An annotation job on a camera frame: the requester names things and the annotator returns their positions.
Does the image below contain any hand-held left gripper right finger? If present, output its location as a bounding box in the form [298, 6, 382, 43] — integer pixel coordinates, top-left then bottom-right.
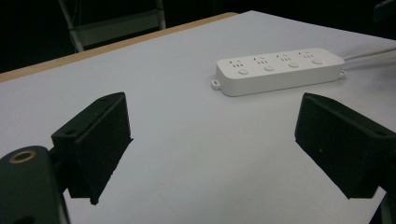
[294, 91, 396, 200]

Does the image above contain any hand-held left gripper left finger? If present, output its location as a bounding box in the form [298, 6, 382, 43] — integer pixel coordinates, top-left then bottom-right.
[50, 91, 134, 206]

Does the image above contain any white power strip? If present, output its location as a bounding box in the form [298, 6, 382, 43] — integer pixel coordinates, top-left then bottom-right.
[211, 48, 347, 97]

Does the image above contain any metal stand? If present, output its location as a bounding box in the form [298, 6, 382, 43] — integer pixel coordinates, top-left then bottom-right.
[57, 0, 167, 53]

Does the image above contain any dark object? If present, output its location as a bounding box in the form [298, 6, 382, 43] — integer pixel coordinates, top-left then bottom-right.
[373, 0, 396, 23]

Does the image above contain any white power cable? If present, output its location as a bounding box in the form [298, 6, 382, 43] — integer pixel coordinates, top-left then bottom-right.
[342, 47, 396, 70]

